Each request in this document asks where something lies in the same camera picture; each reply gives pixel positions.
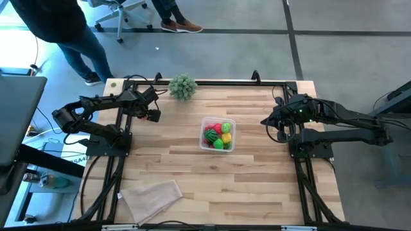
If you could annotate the potted green succulent plant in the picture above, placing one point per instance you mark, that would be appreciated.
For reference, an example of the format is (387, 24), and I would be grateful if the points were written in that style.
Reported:
(183, 86)

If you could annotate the black frame clip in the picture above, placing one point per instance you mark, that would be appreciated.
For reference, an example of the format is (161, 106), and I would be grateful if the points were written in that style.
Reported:
(256, 76)
(158, 77)

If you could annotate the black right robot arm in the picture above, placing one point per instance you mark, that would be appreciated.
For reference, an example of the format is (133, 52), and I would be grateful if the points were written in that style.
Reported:
(340, 112)

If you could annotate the yellow toy lemon with leaf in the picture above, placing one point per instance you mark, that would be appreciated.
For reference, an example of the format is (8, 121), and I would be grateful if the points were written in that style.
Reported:
(226, 138)

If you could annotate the beige folded cloth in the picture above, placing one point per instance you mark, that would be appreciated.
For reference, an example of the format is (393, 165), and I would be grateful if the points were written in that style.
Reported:
(151, 199)

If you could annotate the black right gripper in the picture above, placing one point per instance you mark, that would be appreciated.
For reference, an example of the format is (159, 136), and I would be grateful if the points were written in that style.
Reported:
(295, 112)

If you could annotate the black metal table frame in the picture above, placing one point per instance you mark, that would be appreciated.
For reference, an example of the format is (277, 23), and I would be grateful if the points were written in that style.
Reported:
(224, 83)

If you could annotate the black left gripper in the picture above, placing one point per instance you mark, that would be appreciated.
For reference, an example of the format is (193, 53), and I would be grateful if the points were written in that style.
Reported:
(144, 101)

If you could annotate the clear plastic tupperware container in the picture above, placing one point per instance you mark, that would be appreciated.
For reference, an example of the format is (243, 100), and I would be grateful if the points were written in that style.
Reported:
(203, 146)

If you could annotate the person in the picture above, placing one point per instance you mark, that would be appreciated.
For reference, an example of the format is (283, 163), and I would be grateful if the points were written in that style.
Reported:
(57, 19)
(167, 9)

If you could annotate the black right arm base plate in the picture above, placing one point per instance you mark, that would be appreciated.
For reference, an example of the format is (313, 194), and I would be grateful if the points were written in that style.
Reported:
(321, 153)

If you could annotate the bright green toy pepper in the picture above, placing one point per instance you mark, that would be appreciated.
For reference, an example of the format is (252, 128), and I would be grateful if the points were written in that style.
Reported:
(218, 143)

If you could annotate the grey desk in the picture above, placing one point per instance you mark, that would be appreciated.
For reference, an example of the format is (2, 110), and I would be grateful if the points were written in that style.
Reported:
(19, 122)

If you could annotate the white office chair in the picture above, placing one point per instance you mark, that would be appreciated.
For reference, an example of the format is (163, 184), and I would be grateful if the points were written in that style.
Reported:
(120, 13)

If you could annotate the light green toy melon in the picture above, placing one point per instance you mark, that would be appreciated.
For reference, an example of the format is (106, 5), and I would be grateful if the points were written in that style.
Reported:
(226, 127)

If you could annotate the striped toy watermelon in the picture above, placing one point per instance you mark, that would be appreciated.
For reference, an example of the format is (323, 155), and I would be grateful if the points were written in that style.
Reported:
(211, 135)

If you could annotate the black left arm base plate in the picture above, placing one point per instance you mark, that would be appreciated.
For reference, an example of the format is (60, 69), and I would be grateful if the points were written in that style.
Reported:
(96, 150)

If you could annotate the white printed paper sheet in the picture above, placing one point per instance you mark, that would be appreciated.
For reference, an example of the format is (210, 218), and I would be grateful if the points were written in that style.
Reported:
(69, 146)

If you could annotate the red toy strawberry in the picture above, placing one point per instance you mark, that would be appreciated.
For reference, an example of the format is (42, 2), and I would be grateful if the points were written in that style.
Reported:
(208, 126)

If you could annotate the blue metal frame table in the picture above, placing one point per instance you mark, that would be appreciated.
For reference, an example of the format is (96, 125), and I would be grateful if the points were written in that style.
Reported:
(399, 97)

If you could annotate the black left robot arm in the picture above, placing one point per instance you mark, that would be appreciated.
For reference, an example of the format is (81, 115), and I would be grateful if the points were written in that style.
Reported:
(106, 101)

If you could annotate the silver metal bracket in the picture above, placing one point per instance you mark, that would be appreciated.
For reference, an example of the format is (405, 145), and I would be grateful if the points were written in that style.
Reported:
(298, 228)
(119, 227)

